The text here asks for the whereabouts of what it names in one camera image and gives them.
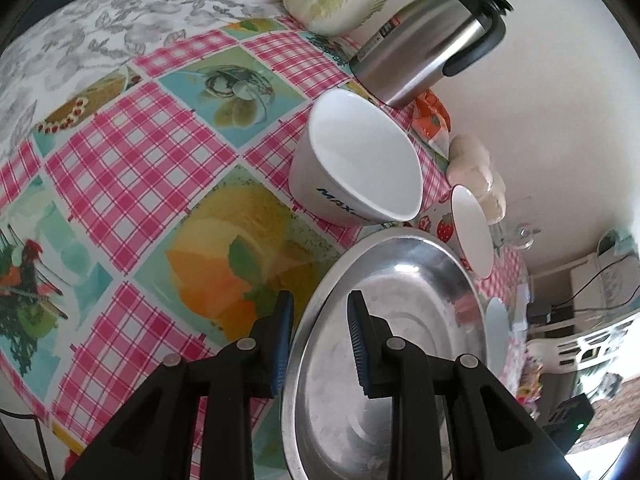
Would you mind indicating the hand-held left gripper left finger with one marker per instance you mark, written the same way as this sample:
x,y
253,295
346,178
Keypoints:
x,y
282,340

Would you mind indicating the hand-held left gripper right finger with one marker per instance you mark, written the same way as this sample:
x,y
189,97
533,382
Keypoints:
x,y
357,345

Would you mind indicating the stainless steel plate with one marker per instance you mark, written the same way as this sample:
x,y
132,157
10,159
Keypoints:
x,y
400,280

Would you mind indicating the large white bowl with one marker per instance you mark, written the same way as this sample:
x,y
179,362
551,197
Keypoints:
x,y
360,160

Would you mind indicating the strawberry print bowl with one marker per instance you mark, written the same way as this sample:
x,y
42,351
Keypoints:
x,y
470,230

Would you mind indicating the clear glass jar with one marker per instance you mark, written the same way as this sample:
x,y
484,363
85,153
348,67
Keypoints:
x,y
520,234

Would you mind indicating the bag of white buns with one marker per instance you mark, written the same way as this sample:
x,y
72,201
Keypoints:
x,y
470,160

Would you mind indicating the black box with green light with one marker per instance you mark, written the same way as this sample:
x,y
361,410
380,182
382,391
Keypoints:
x,y
570,420

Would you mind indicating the white plastic chair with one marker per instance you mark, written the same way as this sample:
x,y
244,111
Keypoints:
x,y
590,345

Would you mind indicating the orange snack packet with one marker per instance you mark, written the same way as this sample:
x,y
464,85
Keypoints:
x,y
432,120

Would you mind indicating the white cabinet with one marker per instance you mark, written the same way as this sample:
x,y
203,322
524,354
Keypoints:
x,y
595,280

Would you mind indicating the stainless steel thermos jug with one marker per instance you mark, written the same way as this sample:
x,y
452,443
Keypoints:
x,y
425,45

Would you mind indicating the grey floral tablecloth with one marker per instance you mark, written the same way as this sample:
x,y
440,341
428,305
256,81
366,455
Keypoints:
x,y
90,35

